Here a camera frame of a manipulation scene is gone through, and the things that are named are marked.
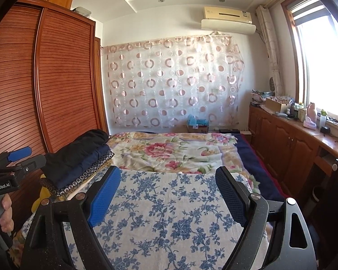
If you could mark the beige air conditioner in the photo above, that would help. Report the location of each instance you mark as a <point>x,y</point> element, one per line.
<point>228,14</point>
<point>228,27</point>

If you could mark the navy folded garment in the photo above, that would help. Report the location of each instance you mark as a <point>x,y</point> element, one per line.
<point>73,172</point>

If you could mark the wooden slatted wardrobe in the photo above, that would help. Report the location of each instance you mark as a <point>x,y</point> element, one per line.
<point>67,84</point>

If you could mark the small cardboard box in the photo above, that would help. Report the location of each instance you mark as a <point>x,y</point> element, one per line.
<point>198,130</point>

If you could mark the pink floral blanket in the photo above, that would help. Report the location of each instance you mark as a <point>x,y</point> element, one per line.
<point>171,152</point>

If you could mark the flat black box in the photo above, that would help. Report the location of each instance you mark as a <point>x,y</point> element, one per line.
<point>229,131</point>

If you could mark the stack of papers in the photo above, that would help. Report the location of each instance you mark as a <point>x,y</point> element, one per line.
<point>260,97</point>

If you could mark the pink figurine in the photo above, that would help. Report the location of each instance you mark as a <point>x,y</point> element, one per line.
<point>311,111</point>

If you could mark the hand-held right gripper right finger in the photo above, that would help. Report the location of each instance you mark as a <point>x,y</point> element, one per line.
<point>231,194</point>

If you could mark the black printed t-shirt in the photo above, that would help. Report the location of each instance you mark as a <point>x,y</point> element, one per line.
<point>79,149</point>

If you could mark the yellow plush toy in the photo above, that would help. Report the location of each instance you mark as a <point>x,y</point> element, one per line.
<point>39,199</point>

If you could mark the open cardboard box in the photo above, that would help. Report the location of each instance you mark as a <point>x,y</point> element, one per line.
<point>276,104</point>

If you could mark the blue floral bed sheet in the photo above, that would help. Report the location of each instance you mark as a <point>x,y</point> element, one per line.
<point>169,216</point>

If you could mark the green-capped bottle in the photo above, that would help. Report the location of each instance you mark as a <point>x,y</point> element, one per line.
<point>322,118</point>

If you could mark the beige window curtain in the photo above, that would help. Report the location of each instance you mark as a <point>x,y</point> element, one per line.
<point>270,42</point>

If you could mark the round hand fan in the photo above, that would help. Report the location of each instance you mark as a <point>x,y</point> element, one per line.
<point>272,85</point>

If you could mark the navy blue blanket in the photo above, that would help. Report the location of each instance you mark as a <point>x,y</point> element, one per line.
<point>253,160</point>

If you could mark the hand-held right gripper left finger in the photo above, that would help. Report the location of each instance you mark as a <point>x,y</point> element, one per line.
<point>104,197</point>

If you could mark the circle-patterned sheer curtain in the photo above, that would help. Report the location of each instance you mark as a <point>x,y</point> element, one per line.
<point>171,81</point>

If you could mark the person's left hand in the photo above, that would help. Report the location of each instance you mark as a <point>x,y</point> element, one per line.
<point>7,219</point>

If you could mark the small black box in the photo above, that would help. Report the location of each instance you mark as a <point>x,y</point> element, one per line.
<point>325,129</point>

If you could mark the white jar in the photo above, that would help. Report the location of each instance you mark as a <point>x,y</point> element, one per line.
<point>302,115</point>

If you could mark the dark circle-patterned garment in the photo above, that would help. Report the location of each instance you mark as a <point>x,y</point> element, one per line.
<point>76,184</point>

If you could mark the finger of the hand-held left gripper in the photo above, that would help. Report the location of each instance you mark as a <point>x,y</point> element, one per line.
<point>33,161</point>
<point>19,152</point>

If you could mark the wooden-framed window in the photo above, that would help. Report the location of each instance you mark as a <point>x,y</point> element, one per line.
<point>321,62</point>

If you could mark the blue tissue box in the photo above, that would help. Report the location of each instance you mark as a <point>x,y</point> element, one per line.
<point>195,120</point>

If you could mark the pink tissue pack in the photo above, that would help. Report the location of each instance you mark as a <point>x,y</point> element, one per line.
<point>309,125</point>

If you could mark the wooden sideboard cabinet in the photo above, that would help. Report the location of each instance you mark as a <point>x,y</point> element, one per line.
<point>287,140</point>

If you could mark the white box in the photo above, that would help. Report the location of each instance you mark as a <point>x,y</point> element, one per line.
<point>81,11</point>

